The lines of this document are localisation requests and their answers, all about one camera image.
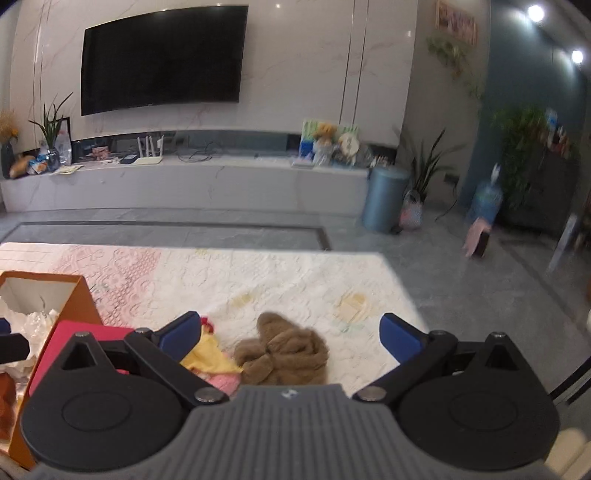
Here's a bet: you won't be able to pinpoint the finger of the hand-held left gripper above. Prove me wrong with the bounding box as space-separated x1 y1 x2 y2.
0 318 30 366

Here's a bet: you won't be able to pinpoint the blue metal trash can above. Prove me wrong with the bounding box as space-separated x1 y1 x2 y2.
361 165 411 234

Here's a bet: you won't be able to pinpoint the blue floor vase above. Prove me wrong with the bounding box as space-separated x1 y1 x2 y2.
470 162 505 221

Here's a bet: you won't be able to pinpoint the green plant in glass vase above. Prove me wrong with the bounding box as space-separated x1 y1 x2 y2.
28 92 75 171

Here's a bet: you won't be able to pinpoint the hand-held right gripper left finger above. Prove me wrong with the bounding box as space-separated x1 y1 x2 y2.
60 311 229 408

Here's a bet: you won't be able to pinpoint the bread packet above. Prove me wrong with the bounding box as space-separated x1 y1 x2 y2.
9 154 49 179

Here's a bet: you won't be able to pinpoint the yellow cloth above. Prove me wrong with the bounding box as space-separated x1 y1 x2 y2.
179 331 244 374

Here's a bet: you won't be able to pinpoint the brown knit scarf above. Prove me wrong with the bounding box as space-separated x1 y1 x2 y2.
233 312 329 385

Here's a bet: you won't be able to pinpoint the pink patterned bag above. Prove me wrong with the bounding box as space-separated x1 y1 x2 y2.
399 191 423 230

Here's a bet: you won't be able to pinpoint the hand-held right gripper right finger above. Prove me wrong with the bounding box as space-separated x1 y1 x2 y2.
352 313 532 403

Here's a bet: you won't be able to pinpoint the orange cardboard box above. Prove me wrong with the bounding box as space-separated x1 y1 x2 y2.
0 271 103 469

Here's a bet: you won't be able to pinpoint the black cables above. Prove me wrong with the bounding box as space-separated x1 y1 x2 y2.
177 142 219 164

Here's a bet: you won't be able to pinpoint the white router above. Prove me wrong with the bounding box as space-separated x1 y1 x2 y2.
135 131 165 165

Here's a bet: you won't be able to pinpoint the plush toy bouquet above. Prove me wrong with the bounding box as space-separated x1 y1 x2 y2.
312 121 339 165

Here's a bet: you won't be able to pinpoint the framed wall picture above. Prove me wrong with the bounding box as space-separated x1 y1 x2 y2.
435 0 478 46

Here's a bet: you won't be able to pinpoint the bamboo plant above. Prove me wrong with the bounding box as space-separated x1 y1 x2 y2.
490 105 551 219

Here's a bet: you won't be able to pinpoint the tall potted plant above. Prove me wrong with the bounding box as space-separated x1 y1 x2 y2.
392 127 465 205

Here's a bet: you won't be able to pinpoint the white patterned blanket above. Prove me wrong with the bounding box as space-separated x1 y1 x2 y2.
0 242 428 393

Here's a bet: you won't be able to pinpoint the dried flowers in dark vase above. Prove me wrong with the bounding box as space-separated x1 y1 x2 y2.
0 108 20 179

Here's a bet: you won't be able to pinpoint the hanging vine plant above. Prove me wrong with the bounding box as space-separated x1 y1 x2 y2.
426 34 485 101

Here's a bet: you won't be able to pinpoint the long white tv cabinet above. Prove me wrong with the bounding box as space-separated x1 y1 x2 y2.
0 129 403 215

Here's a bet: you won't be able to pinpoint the pink cloth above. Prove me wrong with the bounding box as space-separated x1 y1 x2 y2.
201 367 242 394

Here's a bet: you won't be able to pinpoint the black wall television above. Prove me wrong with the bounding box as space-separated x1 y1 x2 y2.
81 4 249 117

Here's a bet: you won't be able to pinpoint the dark sideboard cabinet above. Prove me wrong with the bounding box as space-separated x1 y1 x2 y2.
498 142 583 237

